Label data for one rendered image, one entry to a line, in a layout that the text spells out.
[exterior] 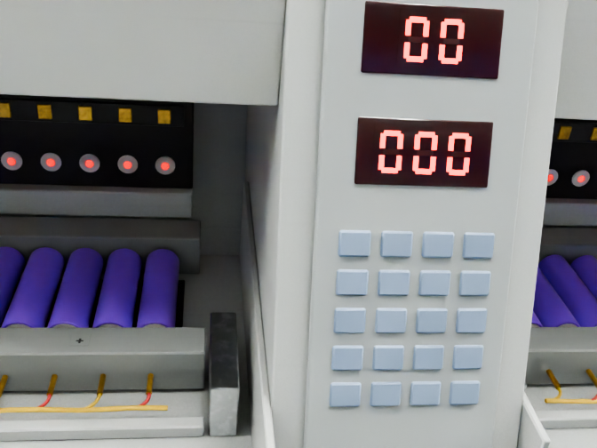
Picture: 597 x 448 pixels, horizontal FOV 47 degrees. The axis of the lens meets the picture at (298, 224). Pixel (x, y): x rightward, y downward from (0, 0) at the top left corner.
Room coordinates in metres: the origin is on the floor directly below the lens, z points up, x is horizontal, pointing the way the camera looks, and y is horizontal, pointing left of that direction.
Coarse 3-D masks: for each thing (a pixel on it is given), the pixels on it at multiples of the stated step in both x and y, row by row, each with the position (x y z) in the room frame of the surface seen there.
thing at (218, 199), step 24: (216, 120) 0.42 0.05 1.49; (240, 120) 0.42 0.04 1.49; (216, 144) 0.42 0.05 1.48; (240, 144) 0.42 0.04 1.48; (216, 168) 0.42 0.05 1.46; (240, 168) 0.42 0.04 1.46; (216, 192) 0.42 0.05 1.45; (240, 192) 0.42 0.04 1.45; (24, 216) 0.41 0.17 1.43; (48, 216) 0.41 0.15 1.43; (72, 216) 0.41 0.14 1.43; (96, 216) 0.41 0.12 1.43; (192, 216) 0.42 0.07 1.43; (216, 216) 0.42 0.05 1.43; (240, 216) 0.42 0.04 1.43; (216, 240) 0.42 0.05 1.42; (240, 240) 0.42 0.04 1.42
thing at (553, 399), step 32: (576, 128) 0.40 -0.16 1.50; (576, 160) 0.41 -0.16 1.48; (576, 192) 0.42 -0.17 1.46; (544, 224) 0.42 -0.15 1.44; (576, 224) 0.42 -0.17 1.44; (544, 256) 0.40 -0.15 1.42; (576, 256) 0.40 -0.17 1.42; (544, 288) 0.36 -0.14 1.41; (576, 288) 0.37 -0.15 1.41; (544, 320) 0.34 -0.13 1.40; (576, 320) 0.34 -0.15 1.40; (544, 352) 0.31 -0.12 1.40; (576, 352) 0.31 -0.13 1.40; (544, 384) 0.32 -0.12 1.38; (576, 384) 0.32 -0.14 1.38; (544, 416) 0.29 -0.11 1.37; (576, 416) 0.29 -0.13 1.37
